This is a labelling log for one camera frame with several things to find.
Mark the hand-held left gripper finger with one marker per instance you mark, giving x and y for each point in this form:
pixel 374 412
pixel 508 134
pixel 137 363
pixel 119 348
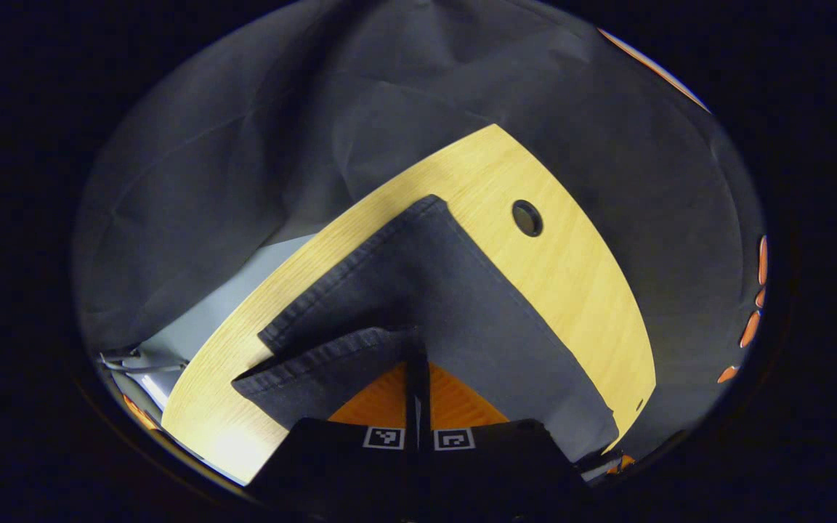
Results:
pixel 426 407
pixel 412 407

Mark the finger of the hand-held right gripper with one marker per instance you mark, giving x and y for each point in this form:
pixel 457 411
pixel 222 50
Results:
pixel 620 463

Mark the black jeans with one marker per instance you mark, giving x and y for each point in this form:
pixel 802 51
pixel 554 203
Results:
pixel 426 290

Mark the black backdrop cloth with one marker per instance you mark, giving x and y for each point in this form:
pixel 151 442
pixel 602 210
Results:
pixel 244 145

